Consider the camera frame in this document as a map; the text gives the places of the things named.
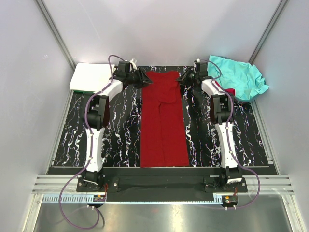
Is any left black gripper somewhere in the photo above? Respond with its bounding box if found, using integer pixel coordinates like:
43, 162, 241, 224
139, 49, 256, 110
126, 68, 152, 89

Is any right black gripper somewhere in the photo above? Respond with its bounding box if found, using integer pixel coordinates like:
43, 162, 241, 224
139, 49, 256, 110
175, 68, 198, 87

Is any red t shirt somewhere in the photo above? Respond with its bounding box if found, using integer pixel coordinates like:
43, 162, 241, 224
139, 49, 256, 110
140, 71, 189, 168

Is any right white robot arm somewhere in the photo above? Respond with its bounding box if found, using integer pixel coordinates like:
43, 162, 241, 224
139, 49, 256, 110
176, 59, 242, 194

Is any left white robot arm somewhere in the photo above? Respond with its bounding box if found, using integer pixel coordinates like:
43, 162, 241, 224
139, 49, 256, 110
80, 58, 152, 191

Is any crimson t shirt in basket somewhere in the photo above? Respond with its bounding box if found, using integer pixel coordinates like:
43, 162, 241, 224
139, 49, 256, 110
215, 81, 236, 96

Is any folded white t shirt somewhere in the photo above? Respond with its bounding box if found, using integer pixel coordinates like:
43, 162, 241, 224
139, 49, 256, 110
69, 63, 111, 92

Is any teal t shirt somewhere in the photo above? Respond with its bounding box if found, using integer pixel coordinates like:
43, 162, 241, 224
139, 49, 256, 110
207, 55, 269, 102

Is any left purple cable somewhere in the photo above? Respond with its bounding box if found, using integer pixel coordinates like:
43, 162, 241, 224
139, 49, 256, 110
58, 54, 128, 229

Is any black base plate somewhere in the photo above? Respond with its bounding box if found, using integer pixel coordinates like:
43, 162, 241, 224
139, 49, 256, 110
76, 166, 276, 203

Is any right aluminium frame post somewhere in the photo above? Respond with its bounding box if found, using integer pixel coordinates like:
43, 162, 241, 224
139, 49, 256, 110
248, 0, 289, 64

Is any aluminium frame post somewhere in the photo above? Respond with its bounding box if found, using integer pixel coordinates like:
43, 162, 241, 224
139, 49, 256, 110
34, 0, 76, 71
248, 0, 289, 64

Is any left aluminium frame post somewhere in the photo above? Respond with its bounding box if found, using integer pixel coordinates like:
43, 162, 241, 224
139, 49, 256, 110
34, 0, 76, 71

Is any aluminium cross rail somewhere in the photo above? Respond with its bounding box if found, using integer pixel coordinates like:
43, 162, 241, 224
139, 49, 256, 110
32, 175, 294, 194

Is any left cable duct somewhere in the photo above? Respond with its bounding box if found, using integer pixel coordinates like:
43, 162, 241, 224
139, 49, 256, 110
42, 194, 106, 204

